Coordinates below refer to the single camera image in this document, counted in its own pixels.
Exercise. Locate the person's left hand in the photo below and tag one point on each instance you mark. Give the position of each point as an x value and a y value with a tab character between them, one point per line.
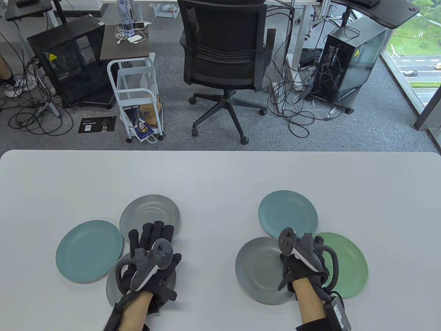
155	231

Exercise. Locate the person's right hand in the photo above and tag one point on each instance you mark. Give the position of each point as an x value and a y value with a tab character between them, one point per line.
287	267

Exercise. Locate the grey plate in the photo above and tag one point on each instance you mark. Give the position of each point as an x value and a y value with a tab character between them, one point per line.
150	210
256	269
109	288

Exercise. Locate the blue plate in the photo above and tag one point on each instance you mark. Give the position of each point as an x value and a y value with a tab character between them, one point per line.
88	251
286	210

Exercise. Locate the green plate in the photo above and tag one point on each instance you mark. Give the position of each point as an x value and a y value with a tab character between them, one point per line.
348	262

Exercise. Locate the person's right forearm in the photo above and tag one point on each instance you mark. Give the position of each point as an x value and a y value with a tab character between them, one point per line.
308	303

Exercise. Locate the person's left forearm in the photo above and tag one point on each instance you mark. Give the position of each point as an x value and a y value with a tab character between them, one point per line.
134	310

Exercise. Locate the blue printed paper bag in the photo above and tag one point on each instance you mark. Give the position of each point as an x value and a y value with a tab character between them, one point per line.
137	122

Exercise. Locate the brown paper bag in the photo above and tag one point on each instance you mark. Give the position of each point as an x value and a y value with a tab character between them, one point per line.
151	113

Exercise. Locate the black leaflet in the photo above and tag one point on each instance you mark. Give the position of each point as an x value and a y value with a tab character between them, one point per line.
96	126

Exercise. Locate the grey power strip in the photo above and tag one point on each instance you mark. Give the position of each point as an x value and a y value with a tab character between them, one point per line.
50	108

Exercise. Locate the black glass computer case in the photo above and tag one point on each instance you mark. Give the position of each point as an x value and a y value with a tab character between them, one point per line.
69	72

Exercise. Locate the white cart with wooden top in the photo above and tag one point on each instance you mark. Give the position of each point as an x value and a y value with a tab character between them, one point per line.
115	51

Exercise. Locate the white power adapter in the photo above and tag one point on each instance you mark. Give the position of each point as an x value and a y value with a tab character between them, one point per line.
135	39

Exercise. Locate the smartphone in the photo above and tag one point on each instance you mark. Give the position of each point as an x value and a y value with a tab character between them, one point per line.
139	25

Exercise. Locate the black mesh office chair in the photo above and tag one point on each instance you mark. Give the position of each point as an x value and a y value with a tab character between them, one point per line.
224	34

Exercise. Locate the clear water bottle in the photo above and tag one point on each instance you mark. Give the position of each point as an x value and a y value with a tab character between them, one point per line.
124	15

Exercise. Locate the white plastic basket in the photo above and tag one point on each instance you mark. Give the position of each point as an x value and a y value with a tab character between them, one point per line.
165	12

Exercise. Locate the black computer tower on stand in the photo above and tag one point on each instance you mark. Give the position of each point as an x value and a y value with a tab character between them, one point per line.
358	58

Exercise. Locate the white desk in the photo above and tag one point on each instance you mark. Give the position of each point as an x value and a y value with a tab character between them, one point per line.
305	20

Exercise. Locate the black rectangular desk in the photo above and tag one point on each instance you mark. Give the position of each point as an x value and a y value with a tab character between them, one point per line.
29	12

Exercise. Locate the black curved desk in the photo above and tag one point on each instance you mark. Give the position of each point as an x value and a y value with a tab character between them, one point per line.
389	15

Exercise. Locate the black keyboard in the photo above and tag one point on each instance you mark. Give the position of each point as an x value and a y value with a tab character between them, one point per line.
365	2

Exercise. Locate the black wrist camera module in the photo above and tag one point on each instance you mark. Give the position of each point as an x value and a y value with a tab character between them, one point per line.
110	320
339	313

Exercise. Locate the grey window frame post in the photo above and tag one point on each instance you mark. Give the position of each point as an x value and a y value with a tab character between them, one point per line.
429	110

